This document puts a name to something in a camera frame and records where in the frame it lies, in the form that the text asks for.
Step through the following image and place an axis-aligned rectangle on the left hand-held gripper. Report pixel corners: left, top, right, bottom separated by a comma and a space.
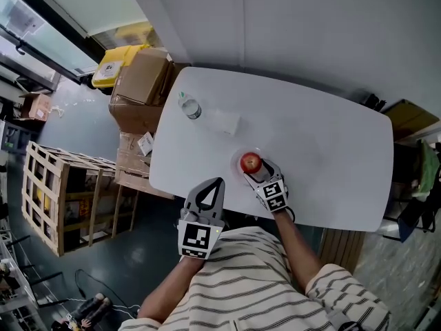
177, 177, 227, 260

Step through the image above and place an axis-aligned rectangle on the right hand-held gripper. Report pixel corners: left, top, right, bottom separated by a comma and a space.
243, 158, 290, 214

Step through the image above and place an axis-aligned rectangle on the red apple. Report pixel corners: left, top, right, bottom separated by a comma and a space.
240, 152, 262, 174

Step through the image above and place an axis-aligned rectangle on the person's left forearm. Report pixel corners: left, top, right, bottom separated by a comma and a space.
137, 255, 204, 323

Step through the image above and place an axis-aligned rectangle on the person's right forearm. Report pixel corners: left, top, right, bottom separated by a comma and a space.
274, 208, 323, 294

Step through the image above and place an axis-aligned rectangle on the large labelled cardboard box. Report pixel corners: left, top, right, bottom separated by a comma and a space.
114, 131, 175, 200

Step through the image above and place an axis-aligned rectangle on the white paper packet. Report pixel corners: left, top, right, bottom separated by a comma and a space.
137, 132, 155, 157

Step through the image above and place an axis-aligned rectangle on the clear water bottle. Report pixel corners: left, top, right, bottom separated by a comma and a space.
177, 90, 203, 120

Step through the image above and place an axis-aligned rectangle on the person's striped shirt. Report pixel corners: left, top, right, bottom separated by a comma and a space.
119, 225, 392, 331

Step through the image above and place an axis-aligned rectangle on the wooden slat board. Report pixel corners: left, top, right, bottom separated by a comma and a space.
318, 228, 367, 275

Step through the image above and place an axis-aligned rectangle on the medium cardboard box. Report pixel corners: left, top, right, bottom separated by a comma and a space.
109, 93, 166, 136

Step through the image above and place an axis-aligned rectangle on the black power adapter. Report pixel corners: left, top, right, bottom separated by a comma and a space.
365, 93, 387, 112

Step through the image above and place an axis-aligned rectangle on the small cardboard box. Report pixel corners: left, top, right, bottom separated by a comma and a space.
116, 48, 175, 106

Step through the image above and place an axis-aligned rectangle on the wooden rack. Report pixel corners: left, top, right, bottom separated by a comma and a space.
392, 139, 440, 217

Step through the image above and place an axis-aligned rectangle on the blue chair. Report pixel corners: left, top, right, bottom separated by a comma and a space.
382, 198, 437, 243

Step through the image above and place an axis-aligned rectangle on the wooden crate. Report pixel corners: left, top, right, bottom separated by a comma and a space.
21, 140, 139, 257

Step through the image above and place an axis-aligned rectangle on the flat cardboard sheet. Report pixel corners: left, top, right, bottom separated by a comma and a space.
382, 99, 441, 141

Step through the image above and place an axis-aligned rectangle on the yellow bin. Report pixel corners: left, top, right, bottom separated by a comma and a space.
91, 45, 152, 90

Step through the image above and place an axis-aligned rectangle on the green cloth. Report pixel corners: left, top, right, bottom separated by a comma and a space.
413, 139, 441, 198

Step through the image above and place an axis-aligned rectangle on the yellow flat cardboard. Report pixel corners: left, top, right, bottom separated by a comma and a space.
115, 22, 154, 46

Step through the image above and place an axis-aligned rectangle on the cardboard box white label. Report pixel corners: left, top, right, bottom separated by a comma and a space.
20, 92, 52, 121

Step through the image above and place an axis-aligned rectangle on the grey metal rack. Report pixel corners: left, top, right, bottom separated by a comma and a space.
0, 121, 39, 154

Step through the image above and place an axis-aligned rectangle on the black floor cable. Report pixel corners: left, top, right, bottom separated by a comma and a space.
74, 269, 139, 320

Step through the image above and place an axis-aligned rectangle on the white string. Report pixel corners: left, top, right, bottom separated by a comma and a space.
50, 104, 75, 119

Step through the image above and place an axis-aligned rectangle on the glass door black frame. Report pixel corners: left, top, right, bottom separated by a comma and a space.
0, 0, 104, 94

